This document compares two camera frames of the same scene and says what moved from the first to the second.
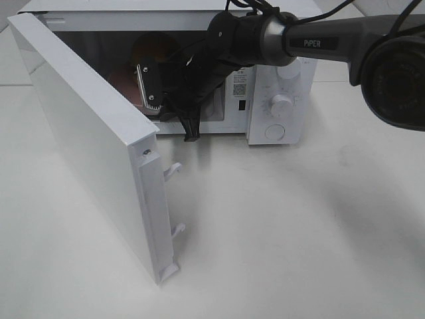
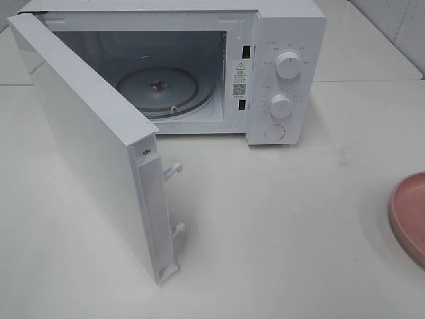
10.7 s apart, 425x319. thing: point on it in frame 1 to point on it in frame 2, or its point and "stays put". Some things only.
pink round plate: [125, 82] to [407, 216]
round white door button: [275, 132] stays put
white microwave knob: [281, 106] stays put
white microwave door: [115, 143] stays put
